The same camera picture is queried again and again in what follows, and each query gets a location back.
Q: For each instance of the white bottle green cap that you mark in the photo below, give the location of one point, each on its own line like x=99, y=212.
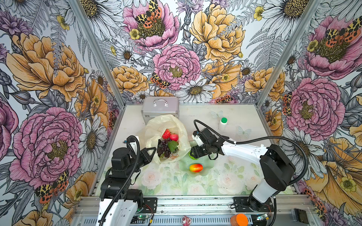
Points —
x=223, y=124

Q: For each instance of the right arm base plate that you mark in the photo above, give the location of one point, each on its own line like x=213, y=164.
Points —
x=249, y=204

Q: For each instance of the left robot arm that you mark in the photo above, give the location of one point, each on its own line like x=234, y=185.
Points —
x=119, y=204

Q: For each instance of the red pink apple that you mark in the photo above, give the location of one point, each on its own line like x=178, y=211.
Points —
x=174, y=137

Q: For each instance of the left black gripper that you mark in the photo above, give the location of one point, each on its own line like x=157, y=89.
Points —
x=144, y=154

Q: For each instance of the green circuit board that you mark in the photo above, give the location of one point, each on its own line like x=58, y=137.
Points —
x=262, y=217

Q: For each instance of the silver metal case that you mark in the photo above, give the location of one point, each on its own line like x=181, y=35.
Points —
x=156, y=106

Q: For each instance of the red strawberry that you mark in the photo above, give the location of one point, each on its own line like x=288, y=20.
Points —
x=166, y=134

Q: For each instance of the red white small object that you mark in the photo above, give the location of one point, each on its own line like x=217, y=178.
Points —
x=186, y=221

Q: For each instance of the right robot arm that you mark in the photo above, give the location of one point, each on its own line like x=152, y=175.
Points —
x=277, y=168

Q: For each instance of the orange round cap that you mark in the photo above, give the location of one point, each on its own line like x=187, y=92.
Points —
x=239, y=220

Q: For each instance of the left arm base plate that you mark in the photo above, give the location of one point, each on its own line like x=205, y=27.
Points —
x=149, y=206

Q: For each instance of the green bumpy fruit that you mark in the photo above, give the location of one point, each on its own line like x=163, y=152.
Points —
x=192, y=157

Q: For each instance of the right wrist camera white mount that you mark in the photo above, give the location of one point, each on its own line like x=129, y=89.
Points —
x=197, y=139

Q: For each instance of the purple grape bunch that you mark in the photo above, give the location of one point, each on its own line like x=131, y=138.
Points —
x=167, y=147

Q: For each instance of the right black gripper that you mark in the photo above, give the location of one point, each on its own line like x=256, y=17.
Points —
x=197, y=154

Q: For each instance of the aluminium front rail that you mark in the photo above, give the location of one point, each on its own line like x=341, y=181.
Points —
x=216, y=211

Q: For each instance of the translucent cream plastic bag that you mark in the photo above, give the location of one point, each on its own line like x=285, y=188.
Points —
x=150, y=135

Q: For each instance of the yellow orange mango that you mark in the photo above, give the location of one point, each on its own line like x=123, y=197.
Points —
x=196, y=168

